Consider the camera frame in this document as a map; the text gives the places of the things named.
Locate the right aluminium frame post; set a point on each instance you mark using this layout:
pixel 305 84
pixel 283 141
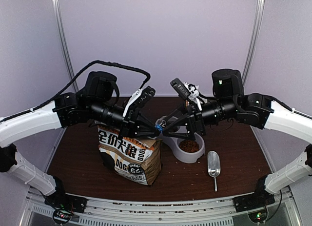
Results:
pixel 259 11

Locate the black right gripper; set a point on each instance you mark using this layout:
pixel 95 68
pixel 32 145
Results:
pixel 194 123

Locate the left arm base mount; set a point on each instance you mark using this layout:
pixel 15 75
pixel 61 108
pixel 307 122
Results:
pixel 66 211

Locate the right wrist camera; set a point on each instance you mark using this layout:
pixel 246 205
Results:
pixel 188 92

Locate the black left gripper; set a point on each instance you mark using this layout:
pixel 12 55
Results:
pixel 130 125

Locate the aluminium frame post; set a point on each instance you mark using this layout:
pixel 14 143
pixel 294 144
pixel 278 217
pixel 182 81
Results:
pixel 259 11
pixel 62 37

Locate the dog food bag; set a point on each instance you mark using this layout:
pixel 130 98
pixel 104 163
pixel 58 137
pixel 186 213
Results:
pixel 138 160

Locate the blue binder clip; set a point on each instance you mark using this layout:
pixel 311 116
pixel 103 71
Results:
pixel 161 124

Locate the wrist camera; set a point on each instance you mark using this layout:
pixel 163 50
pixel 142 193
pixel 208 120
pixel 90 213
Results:
pixel 139 99
pixel 188 92

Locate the left aluminium frame post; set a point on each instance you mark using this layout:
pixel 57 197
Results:
pixel 62 37

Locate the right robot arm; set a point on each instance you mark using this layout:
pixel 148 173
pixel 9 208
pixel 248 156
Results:
pixel 258 110

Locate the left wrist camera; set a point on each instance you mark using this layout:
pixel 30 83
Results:
pixel 139 99

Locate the grey double pet bowl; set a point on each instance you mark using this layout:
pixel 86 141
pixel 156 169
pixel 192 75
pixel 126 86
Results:
pixel 185 157

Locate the front aluminium rail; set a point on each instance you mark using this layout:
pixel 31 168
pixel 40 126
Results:
pixel 210 212

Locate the metal scoop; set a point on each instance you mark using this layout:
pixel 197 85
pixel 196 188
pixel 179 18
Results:
pixel 214 167

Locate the brown dog kibble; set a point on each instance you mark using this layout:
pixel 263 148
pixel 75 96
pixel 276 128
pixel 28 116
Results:
pixel 189 146

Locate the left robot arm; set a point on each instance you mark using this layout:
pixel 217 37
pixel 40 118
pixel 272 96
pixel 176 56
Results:
pixel 90 103

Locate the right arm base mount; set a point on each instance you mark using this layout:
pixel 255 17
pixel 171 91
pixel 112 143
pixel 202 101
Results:
pixel 255 206

